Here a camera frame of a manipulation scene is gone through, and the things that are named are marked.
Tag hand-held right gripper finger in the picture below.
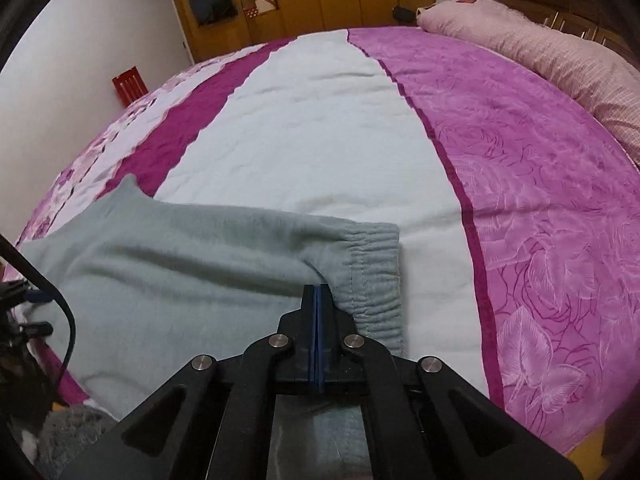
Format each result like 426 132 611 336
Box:
57 284 318 480
317 284 586 480

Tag grey pants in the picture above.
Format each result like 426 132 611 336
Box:
17 174 405 421

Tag grey fuzzy cloth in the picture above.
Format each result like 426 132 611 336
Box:
30 404 122 480

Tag pink and white printed blanket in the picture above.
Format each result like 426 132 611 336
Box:
0 25 640 456

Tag red and white box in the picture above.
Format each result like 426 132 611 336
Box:
245 0 282 19

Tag pink pillow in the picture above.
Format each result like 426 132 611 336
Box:
416 0 640 166

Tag black cable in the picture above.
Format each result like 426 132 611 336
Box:
0 234 77 403

